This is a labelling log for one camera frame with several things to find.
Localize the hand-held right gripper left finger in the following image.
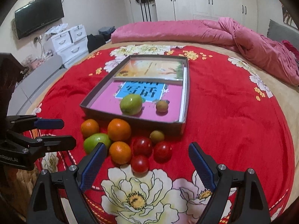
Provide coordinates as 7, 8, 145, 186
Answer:
27, 142, 107, 224

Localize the white door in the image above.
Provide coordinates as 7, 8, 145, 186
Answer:
126, 0, 158, 24

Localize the pink book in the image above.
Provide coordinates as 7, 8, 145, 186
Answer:
90, 80, 185, 123

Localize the grey cardboard box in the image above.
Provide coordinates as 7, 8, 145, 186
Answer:
80, 55, 190, 137

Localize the red floral blanket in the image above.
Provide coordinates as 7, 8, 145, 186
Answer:
22, 44, 296, 224

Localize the white drawer cabinet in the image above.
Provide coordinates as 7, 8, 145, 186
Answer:
43, 24, 89, 69

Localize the green apple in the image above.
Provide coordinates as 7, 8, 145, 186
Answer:
120, 94, 143, 116
83, 133, 112, 155

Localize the grey padded bench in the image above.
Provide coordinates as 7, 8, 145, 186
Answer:
14, 55, 68, 116

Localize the grey headboard cushion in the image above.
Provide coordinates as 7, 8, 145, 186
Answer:
266, 19, 299, 52

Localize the red tomato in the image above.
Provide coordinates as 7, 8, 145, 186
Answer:
153, 141, 173, 163
130, 155, 149, 173
133, 137, 153, 157

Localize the white plastic bag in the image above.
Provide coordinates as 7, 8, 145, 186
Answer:
44, 24, 69, 35

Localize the pink quilt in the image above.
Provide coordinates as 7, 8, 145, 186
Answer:
110, 17, 299, 86

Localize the black wall television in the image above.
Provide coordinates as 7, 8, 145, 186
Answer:
14, 0, 65, 40

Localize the dark red cloth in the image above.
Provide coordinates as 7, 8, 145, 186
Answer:
281, 40, 299, 59

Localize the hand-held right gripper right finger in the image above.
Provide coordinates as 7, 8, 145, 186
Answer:
188, 142, 271, 224

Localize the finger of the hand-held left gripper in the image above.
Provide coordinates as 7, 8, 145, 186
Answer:
6, 115, 64, 130
22, 135, 77, 166

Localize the orange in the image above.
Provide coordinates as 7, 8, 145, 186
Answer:
81, 119, 100, 138
107, 118, 132, 142
109, 141, 132, 165

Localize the landscape picture book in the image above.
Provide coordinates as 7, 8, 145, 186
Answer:
114, 59, 185, 82

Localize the white wardrobe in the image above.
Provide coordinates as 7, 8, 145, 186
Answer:
152, 0, 260, 32

